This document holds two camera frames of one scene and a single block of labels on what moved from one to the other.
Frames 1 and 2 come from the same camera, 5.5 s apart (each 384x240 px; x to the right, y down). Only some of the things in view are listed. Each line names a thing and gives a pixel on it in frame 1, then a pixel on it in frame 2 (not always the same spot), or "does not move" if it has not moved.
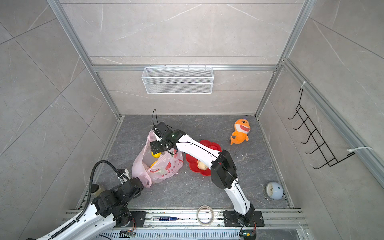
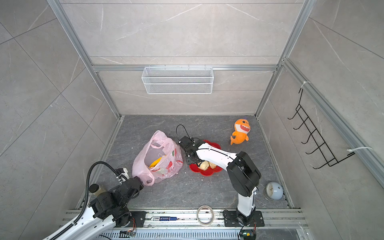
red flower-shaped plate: [193, 162] does not move
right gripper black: [154, 147] -> [188, 161]
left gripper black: [141, 190] does not move
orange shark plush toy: [242, 127] does not move
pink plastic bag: [150, 169] does not move
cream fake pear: [157, 155] -> [204, 165]
